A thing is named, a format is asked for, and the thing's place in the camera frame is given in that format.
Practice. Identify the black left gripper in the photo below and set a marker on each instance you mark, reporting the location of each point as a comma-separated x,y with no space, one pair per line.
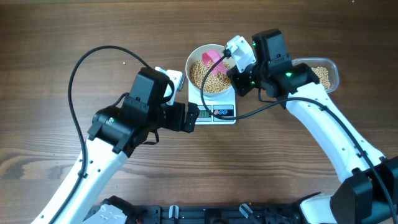
176,123

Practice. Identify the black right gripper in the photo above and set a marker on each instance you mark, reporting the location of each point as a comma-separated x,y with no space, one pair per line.
236,76

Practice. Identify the pink plastic measuring scoop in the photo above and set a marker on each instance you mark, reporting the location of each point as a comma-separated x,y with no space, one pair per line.
209,58

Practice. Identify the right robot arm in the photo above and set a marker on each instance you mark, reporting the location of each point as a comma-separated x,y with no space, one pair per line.
368,189

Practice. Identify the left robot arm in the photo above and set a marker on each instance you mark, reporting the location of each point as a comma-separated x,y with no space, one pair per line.
112,138

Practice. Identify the white digital kitchen scale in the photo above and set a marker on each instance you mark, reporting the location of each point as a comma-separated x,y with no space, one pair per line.
222,103

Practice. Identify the soybeans in bowl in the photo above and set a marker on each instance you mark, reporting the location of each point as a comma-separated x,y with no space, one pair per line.
214,83

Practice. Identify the white bowl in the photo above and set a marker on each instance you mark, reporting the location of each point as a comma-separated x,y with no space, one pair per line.
196,55

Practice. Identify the soybeans in container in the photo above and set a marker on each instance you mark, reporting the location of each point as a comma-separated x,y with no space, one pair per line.
323,74

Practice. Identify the clear plastic container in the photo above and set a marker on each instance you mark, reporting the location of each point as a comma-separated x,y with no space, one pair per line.
322,62

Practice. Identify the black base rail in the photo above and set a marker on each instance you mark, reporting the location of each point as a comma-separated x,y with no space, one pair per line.
174,214

